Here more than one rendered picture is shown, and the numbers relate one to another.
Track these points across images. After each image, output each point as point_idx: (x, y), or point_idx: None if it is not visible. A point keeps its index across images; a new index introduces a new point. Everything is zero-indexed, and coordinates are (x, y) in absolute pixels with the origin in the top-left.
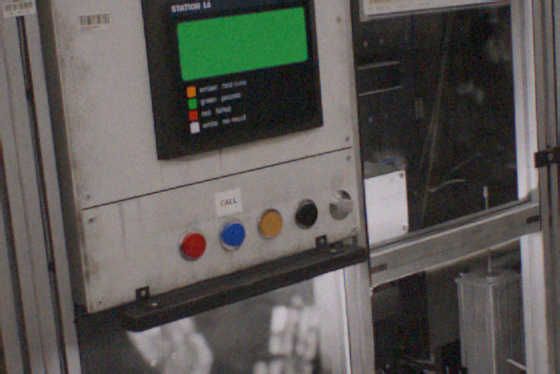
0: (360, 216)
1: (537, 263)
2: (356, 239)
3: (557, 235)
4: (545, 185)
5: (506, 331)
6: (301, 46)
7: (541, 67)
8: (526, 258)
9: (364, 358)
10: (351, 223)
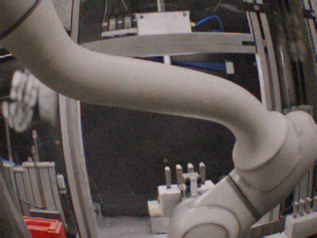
0: (75, 21)
1: (261, 78)
2: (70, 34)
3: (273, 61)
4: (257, 24)
5: None
6: None
7: None
8: (259, 76)
9: (70, 115)
10: (63, 24)
